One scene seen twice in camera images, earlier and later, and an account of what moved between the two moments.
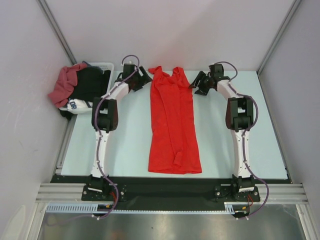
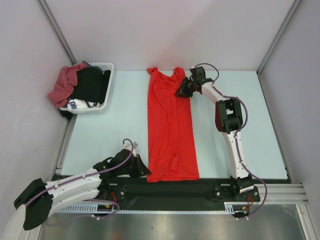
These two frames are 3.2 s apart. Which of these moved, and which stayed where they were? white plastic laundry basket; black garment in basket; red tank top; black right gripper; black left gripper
Moved: black right gripper; black left gripper
Stayed: black garment in basket; red tank top; white plastic laundry basket
